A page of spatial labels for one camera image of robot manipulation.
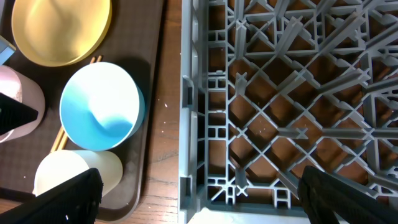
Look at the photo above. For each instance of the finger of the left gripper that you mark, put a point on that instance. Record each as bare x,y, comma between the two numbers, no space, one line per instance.
15,114

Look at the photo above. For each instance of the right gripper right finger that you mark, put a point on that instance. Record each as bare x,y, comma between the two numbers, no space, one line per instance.
324,197

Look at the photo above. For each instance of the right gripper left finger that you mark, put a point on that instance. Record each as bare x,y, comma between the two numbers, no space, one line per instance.
74,201

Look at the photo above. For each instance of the pink bowl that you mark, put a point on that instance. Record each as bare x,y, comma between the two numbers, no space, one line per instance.
23,90

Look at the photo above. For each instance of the pale green cup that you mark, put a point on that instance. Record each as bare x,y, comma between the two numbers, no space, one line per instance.
62,165

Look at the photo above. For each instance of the blue bowl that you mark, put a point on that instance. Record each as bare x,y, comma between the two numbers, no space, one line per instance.
101,106

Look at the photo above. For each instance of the yellow plate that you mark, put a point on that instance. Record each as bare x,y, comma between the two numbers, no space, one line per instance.
54,33

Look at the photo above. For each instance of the grey dishwasher rack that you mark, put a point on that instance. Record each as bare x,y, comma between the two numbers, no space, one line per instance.
270,87

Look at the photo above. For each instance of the dark brown serving tray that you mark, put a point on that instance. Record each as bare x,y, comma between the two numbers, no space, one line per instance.
130,43

